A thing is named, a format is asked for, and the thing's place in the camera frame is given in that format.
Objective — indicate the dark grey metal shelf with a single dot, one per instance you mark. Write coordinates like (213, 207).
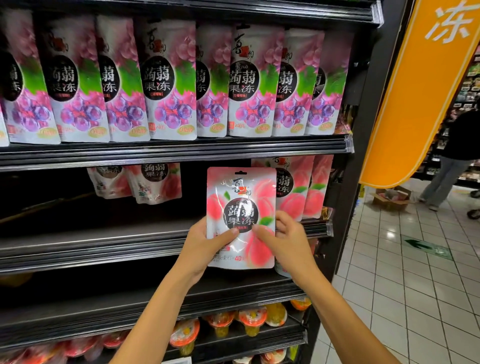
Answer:
(150, 154)

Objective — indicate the person's right hand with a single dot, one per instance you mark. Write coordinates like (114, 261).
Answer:
(292, 251)

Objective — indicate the person's left forearm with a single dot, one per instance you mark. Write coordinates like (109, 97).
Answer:
(154, 322)

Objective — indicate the row of purple-white bags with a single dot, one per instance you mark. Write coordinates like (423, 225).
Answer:
(172, 82)

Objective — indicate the person's right forearm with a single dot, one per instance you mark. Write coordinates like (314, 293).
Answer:
(345, 322)

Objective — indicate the small brown cardboard box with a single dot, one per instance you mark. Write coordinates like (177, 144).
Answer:
(391, 199)

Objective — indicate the row of small pink-lid cups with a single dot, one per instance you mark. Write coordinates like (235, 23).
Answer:
(225, 322)

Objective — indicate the person's left hand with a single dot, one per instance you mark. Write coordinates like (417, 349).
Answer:
(193, 255)

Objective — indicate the green floor arrow sticker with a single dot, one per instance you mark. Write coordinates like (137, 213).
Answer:
(429, 247)

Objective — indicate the orange aisle sign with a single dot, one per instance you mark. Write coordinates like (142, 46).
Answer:
(420, 97)

